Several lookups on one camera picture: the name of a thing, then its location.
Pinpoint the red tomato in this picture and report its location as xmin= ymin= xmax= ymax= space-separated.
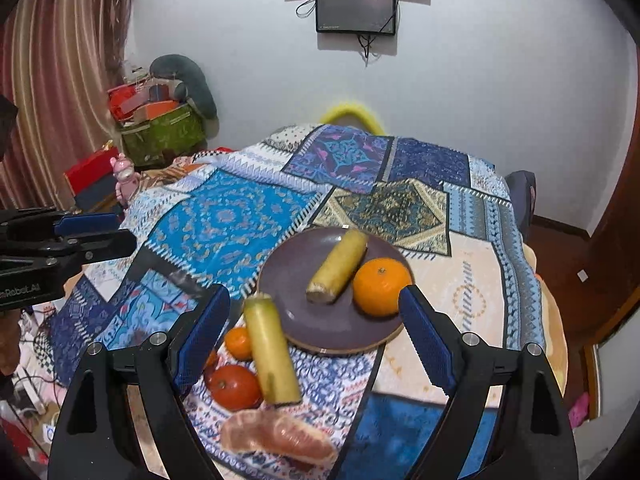
xmin=204 ymin=364 xmax=262 ymax=412

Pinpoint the peeled pomelo segment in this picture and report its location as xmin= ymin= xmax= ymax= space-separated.
xmin=220 ymin=410 xmax=337 ymax=466

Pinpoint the small tangerine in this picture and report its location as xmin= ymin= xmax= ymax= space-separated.
xmin=224 ymin=326 xmax=253 ymax=361

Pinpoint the large orange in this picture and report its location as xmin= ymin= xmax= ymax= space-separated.
xmin=352 ymin=258 xmax=413 ymax=318

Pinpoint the red box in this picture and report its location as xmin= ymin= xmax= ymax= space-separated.
xmin=64 ymin=146 xmax=119 ymax=196

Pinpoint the pink toy figure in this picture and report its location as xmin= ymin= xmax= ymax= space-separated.
xmin=110 ymin=153 xmax=141 ymax=209

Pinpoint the green gift box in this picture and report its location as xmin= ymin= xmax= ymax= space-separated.
xmin=120 ymin=104 xmax=206 ymax=168

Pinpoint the grey neck pillow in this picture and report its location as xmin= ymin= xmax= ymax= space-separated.
xmin=150 ymin=54 xmax=217 ymax=120

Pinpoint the striped red curtain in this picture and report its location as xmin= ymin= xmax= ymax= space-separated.
xmin=1 ymin=0 xmax=132 ymax=209

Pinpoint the blue patchwork bed cover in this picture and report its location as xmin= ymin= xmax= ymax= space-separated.
xmin=50 ymin=125 xmax=546 ymax=479

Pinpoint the dark purple round plate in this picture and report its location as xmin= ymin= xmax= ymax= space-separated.
xmin=257 ymin=226 xmax=402 ymax=356

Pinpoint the dark blue pillow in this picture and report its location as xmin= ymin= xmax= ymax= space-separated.
xmin=506 ymin=170 xmax=537 ymax=240

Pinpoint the yellow foam bed guard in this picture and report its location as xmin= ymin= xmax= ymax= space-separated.
xmin=319 ymin=102 xmax=385 ymax=136

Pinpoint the small black wall monitor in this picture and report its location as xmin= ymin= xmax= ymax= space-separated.
xmin=316 ymin=0 xmax=398 ymax=36

